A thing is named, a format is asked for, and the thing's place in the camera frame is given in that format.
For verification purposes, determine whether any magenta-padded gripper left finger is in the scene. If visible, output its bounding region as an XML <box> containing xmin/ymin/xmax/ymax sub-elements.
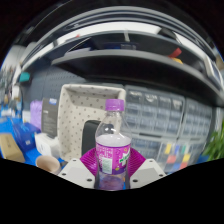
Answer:
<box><xmin>58</xmin><ymin>148</ymin><xmax>100</xmax><ymax>190</ymax></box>

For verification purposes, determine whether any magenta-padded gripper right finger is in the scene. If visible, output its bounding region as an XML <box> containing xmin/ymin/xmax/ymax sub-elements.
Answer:
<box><xmin>127</xmin><ymin>147</ymin><xmax>167</xmax><ymax>190</ymax></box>

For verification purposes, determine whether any clear bottle with purple cap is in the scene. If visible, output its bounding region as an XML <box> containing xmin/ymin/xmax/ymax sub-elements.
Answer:
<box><xmin>94</xmin><ymin>98</ymin><xmax>132</xmax><ymax>192</ymax></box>

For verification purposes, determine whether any beige patterned mug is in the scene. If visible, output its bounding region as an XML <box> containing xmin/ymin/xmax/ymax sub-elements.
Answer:
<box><xmin>35</xmin><ymin>155</ymin><xmax>63</xmax><ymax>176</ymax></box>

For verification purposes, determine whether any white box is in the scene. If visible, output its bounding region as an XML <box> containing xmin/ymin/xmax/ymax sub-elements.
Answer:
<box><xmin>34</xmin><ymin>132</ymin><xmax>61</xmax><ymax>159</ymax></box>

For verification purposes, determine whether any white dotted tray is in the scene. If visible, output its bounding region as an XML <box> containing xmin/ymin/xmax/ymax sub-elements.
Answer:
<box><xmin>57</xmin><ymin>83</ymin><xmax>127</xmax><ymax>163</ymax></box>

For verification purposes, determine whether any dark grey box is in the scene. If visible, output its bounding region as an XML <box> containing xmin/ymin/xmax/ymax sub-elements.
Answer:
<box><xmin>41</xmin><ymin>97</ymin><xmax>59</xmax><ymax>138</ymax></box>

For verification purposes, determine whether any blue box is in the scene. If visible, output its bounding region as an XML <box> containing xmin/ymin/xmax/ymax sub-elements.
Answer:
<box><xmin>11</xmin><ymin>116</ymin><xmax>42</xmax><ymax>161</ymax></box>

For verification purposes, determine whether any purple plastic bag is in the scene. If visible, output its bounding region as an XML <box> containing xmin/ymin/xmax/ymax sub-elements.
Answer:
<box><xmin>29</xmin><ymin>100</ymin><xmax>44</xmax><ymax>131</ymax></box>

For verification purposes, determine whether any brown cardboard box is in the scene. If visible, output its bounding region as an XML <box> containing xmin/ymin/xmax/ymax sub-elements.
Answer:
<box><xmin>0</xmin><ymin>133</ymin><xmax>26</xmax><ymax>164</ymax></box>

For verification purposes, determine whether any green potted plant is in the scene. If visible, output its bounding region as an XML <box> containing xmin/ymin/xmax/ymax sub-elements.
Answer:
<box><xmin>202</xmin><ymin>121</ymin><xmax>224</xmax><ymax>162</ymax></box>

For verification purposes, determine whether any teal bin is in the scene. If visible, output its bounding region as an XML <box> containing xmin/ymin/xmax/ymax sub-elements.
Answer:
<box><xmin>18</xmin><ymin>71</ymin><xmax>32</xmax><ymax>84</ymax></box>

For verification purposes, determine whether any dark overhead shelf unit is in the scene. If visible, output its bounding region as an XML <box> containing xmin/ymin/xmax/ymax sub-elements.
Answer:
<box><xmin>19</xmin><ymin>19</ymin><xmax>224</xmax><ymax>108</ymax></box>

